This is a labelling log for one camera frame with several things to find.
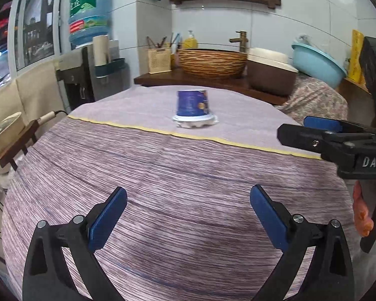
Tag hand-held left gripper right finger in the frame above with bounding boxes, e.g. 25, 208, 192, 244
218, 184, 354, 301

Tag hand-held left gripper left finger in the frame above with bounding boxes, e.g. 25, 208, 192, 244
23, 186, 128, 301

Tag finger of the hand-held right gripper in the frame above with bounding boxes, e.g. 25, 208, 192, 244
276, 124, 376, 161
303, 116, 375, 136

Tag blue yoghurt cup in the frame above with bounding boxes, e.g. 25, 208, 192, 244
172, 89, 219, 129

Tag person's right hand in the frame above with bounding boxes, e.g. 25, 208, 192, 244
352, 180, 375, 238

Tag floral cloth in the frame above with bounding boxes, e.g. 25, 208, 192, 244
276, 75, 348, 126

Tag wooden side counter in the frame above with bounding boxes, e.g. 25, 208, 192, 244
337, 78, 376, 120

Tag light blue basin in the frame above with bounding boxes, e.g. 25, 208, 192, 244
291, 41, 348, 88

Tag brown container with cream lid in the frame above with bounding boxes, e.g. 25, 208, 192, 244
247, 48, 299, 97

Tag yellow tube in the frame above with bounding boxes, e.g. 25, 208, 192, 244
348, 30, 365, 84

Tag wooden chair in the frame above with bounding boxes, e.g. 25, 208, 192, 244
0, 121, 40, 171

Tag bronze faucet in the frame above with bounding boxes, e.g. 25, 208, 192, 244
229, 31, 248, 52

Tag woven basket sink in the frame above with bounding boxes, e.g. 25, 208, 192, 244
178, 48, 248, 80

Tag dark water dispenser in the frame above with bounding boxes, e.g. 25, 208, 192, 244
55, 45, 96, 113

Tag cream pot with lid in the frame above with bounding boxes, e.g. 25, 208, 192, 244
0, 111, 22, 157

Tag yellow soap bottle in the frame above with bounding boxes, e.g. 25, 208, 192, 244
183, 30, 199, 49

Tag wooden sink counter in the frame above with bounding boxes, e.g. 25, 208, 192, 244
134, 69, 289, 105

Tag beige utensil holder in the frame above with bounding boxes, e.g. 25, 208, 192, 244
146, 36, 176, 74

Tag white paper cup tube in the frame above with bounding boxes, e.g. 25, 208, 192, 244
92, 35, 110, 66

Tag blue water jug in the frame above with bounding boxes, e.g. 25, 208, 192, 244
68, 0, 110, 46

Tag sliding window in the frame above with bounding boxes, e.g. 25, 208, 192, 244
8, 0, 69, 76

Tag cream pan handle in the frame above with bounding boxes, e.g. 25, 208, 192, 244
38, 110, 56, 123

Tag teal wall holder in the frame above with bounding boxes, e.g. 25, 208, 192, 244
94, 58, 129, 78

